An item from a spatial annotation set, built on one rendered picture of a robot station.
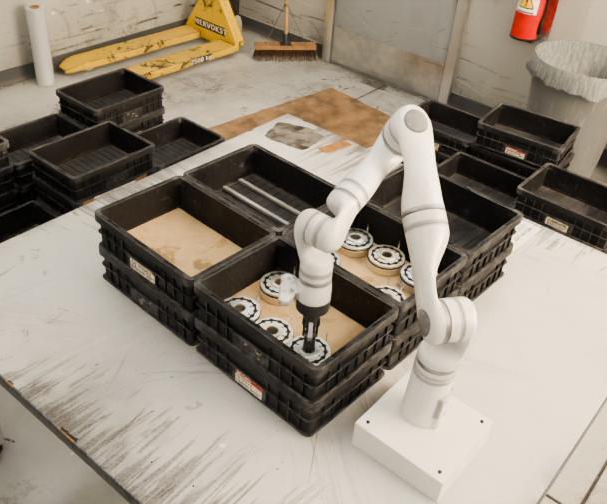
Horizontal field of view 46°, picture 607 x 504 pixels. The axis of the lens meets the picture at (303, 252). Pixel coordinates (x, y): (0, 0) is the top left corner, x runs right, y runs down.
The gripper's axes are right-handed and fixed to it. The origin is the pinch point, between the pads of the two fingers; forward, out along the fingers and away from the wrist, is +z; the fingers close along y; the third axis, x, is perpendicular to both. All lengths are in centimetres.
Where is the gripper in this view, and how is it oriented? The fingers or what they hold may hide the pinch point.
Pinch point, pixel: (309, 343)
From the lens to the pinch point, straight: 163.1
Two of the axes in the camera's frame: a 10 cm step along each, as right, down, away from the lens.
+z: -0.6, 8.0, 5.9
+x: -10.0, -0.9, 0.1
